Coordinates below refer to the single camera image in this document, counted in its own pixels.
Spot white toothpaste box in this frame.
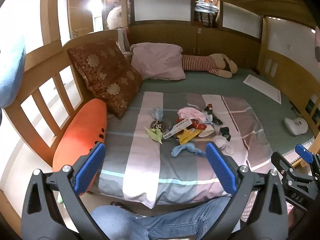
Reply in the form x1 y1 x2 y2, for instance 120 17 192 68
162 119 193 140

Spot stack of papers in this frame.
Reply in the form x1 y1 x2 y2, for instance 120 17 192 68
194 0 220 13

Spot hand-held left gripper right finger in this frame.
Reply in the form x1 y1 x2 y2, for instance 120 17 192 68
202 142 289 240

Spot white fluffy plush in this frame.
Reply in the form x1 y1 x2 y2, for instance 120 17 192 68
106 0 130 30

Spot wooden bed frame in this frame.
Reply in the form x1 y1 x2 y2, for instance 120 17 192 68
0 0 320 205

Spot blue cloth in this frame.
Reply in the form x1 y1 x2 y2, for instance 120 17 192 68
0 36 27 109

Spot pink crumpled tissue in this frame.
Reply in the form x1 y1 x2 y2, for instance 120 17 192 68
212 135 234 155

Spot white paper cup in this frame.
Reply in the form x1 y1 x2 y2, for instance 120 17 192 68
198 126 215 138

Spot orange carrot pillow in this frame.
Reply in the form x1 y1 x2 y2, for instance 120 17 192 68
52 98 108 198

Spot red snack wrapper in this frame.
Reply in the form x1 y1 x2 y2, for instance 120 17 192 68
191 120 208 130

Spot white laundry basket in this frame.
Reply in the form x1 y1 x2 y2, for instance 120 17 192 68
240 190 259 223

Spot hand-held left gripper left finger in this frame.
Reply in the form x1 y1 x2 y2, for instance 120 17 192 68
21 142 108 240

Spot white toy guitar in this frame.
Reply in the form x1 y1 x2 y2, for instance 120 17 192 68
284 117 309 137

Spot pink shower cap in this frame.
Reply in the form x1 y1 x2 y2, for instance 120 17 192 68
177 107 207 123

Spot blue face mask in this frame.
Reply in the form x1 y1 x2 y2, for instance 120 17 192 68
171 142 207 157
151 107 164 120

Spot pink pillow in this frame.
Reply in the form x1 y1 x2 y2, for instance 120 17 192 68
130 42 187 81

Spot checked pink grey blanket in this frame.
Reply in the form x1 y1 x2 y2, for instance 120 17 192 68
96 91 274 209

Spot wooden door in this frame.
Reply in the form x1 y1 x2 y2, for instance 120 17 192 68
67 0 95 39

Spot yellow snack wrapper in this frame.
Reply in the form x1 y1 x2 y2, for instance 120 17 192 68
175 127 202 145

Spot pink hanging cloth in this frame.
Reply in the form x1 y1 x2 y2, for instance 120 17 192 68
314 26 320 63

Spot white flat board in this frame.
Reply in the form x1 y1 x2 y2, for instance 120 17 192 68
243 74 282 103

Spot person's legs in jeans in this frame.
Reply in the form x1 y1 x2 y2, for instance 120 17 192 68
90 196 242 240

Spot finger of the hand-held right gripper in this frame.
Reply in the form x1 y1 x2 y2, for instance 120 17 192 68
271 151 298 180
295 144 320 175

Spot green folded paper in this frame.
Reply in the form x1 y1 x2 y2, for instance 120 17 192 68
145 127 164 144

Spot dark small sock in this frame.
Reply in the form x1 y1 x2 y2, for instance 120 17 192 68
219 127 232 140

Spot striped plush doll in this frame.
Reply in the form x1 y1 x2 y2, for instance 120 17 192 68
181 53 238 78

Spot grey rabbit plush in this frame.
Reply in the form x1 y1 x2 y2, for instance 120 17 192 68
117 28 133 60

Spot green bed sheet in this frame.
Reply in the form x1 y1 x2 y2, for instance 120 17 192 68
107 67 315 155

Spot brown floral pillow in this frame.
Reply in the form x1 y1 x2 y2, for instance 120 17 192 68
67 39 143 120

